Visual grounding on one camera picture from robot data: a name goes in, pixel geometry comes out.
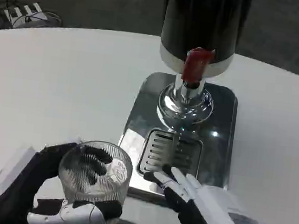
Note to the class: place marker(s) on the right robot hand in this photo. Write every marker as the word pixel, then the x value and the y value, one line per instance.
pixel 219 208

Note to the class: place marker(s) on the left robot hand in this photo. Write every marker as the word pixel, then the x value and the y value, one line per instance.
pixel 23 181

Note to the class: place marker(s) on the clear ribbed glass cup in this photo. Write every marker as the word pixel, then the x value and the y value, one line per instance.
pixel 94 181

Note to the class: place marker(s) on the steel drip tray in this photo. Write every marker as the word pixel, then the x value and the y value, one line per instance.
pixel 179 137

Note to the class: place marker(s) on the black drink dispenser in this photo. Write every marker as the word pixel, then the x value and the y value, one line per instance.
pixel 197 57

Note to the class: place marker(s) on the white power strip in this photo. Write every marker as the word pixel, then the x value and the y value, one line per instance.
pixel 23 14

